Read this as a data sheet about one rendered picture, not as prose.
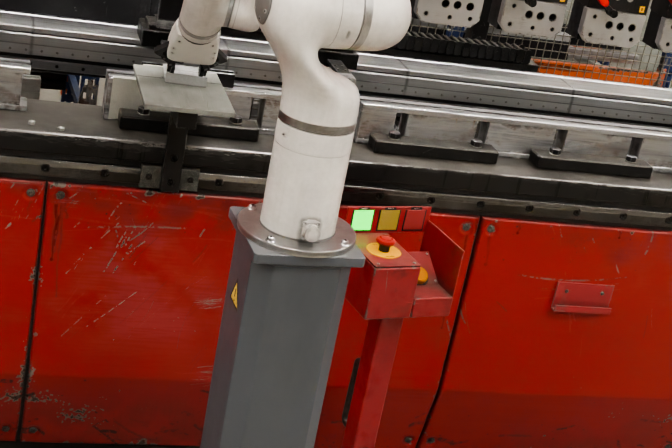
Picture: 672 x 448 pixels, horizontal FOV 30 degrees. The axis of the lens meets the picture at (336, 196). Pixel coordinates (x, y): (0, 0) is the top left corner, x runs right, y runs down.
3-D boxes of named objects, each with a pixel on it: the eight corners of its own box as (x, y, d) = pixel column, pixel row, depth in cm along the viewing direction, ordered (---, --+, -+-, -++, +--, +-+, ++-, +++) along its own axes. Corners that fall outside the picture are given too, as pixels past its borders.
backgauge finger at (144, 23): (147, 65, 273) (150, 43, 271) (136, 32, 296) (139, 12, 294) (201, 71, 276) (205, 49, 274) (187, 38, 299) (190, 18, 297)
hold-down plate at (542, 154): (536, 168, 292) (539, 156, 290) (527, 159, 296) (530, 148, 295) (650, 179, 300) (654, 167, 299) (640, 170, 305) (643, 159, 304)
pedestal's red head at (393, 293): (364, 320, 250) (381, 239, 244) (331, 284, 263) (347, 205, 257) (449, 316, 259) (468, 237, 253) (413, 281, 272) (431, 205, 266)
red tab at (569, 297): (553, 311, 298) (560, 285, 296) (550, 307, 300) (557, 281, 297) (610, 314, 302) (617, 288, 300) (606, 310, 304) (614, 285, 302)
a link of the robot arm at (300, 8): (367, 137, 189) (399, -18, 181) (252, 132, 181) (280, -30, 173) (337, 109, 199) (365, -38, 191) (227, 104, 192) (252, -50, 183)
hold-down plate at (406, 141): (373, 153, 280) (375, 140, 279) (367, 144, 285) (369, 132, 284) (496, 164, 289) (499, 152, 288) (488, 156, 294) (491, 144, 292)
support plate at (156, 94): (144, 109, 243) (145, 104, 243) (132, 68, 267) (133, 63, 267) (235, 118, 249) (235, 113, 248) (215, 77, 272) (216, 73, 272)
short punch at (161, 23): (156, 29, 265) (162, -15, 262) (155, 26, 267) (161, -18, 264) (203, 34, 268) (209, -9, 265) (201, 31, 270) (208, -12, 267)
